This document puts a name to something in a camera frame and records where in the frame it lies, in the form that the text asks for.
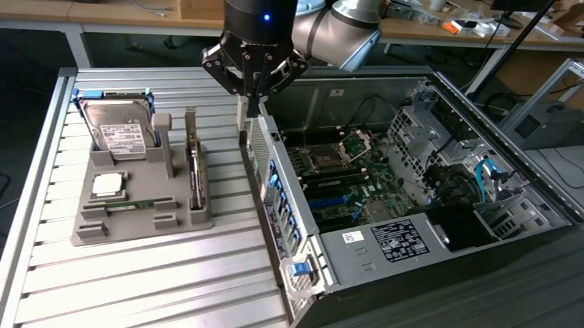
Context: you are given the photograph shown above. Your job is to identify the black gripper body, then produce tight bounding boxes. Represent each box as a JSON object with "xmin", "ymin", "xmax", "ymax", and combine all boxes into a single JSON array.
[{"xmin": 217, "ymin": 0, "xmax": 298, "ymax": 75}]

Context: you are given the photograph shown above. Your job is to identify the graphics card with metal bracket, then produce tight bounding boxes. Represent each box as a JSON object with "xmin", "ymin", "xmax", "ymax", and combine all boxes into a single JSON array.
[{"xmin": 183, "ymin": 106, "xmax": 205, "ymax": 209}]

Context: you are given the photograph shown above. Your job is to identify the brown cardboard box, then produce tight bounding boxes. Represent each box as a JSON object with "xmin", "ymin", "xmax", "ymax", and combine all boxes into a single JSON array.
[{"xmin": 177, "ymin": 0, "xmax": 227, "ymax": 20}]

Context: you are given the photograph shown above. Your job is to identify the metal socket cover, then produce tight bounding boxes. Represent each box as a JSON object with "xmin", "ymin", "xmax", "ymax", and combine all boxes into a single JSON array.
[{"xmin": 339, "ymin": 131, "xmax": 375, "ymax": 159}]

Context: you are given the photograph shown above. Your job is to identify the hard disk in blue carrier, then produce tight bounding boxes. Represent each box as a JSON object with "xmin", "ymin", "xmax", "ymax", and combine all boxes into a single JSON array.
[{"xmin": 70, "ymin": 87, "xmax": 159, "ymax": 161}]

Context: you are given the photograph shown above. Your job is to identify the CPU socket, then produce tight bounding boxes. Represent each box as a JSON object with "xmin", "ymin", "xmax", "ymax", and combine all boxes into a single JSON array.
[{"xmin": 308, "ymin": 145, "xmax": 352, "ymax": 172}]

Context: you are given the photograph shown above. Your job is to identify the wooden desk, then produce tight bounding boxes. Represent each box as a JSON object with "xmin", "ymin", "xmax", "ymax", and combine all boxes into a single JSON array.
[
  {"xmin": 378, "ymin": 0, "xmax": 584, "ymax": 96},
  {"xmin": 0, "ymin": 0, "xmax": 227, "ymax": 68}
]

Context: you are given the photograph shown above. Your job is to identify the perforated metal drive cage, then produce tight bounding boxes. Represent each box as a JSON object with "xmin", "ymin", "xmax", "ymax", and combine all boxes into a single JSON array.
[{"xmin": 386, "ymin": 102, "xmax": 457, "ymax": 206}]

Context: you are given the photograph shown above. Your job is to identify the black RAM stick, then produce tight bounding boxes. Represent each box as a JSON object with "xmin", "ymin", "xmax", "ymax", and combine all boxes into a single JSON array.
[{"xmin": 300, "ymin": 172, "xmax": 370, "ymax": 192}]

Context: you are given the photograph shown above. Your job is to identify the grey plastic parts rack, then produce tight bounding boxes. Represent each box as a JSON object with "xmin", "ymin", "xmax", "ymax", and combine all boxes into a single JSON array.
[{"xmin": 70, "ymin": 112, "xmax": 215, "ymax": 247}]

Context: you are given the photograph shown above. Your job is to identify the green motherboard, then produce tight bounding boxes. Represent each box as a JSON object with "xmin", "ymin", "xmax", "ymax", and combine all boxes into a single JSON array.
[{"xmin": 284, "ymin": 128, "xmax": 418, "ymax": 233}]

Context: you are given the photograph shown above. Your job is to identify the orange and black box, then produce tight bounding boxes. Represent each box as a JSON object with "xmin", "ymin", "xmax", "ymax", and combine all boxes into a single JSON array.
[{"xmin": 441, "ymin": 19, "xmax": 478, "ymax": 36}]

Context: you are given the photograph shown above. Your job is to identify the silver CPU chip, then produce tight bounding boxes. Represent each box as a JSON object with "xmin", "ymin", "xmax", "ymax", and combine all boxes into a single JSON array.
[{"xmin": 89, "ymin": 173, "xmax": 125, "ymax": 199}]

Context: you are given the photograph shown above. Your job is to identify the green RAM stick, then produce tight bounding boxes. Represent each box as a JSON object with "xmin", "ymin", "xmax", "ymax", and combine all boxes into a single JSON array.
[{"xmin": 96, "ymin": 200, "xmax": 159, "ymax": 210}]

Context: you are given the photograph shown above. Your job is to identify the grey chipset heatsink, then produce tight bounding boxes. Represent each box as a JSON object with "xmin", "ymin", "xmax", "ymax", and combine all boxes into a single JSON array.
[{"xmin": 363, "ymin": 201, "xmax": 395, "ymax": 223}]

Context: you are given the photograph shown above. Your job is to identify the white tape box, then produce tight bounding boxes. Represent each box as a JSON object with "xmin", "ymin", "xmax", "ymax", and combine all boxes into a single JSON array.
[{"xmin": 473, "ymin": 22, "xmax": 510, "ymax": 38}]

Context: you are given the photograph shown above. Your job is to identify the black tripod pole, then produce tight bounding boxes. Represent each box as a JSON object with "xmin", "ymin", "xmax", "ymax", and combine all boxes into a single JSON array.
[{"xmin": 465, "ymin": 0, "xmax": 561, "ymax": 98}]

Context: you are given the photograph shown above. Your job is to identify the black monitor stand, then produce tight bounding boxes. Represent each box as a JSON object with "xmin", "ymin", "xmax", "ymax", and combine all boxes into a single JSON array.
[{"xmin": 490, "ymin": 0, "xmax": 525, "ymax": 29}]

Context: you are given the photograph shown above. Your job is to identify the grey power supply unit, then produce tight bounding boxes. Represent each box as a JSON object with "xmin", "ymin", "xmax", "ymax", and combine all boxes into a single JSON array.
[{"xmin": 318, "ymin": 213, "xmax": 450, "ymax": 285}]

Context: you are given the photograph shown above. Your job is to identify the grey computer tower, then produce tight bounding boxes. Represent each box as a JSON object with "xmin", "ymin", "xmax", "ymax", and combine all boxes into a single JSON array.
[{"xmin": 498, "ymin": 100, "xmax": 584, "ymax": 151}]

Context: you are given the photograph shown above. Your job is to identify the open black PC case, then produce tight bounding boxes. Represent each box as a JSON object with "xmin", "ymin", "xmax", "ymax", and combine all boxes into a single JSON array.
[{"xmin": 236, "ymin": 66, "xmax": 584, "ymax": 328}]

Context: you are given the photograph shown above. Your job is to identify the black wire loop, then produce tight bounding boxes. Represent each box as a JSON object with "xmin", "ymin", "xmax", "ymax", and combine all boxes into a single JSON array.
[{"xmin": 352, "ymin": 94, "xmax": 396, "ymax": 130}]

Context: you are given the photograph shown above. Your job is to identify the white cable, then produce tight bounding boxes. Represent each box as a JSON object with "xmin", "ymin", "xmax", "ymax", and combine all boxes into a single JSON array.
[{"xmin": 128, "ymin": 0, "xmax": 168, "ymax": 17}]

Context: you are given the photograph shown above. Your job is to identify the blue wire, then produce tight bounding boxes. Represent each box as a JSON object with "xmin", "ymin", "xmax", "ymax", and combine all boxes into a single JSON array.
[{"xmin": 473, "ymin": 156, "xmax": 503, "ymax": 203}]

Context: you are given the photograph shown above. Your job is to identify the aluminium profile frame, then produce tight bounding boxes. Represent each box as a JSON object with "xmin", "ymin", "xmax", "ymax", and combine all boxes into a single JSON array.
[{"xmin": 523, "ymin": 57, "xmax": 584, "ymax": 115}]

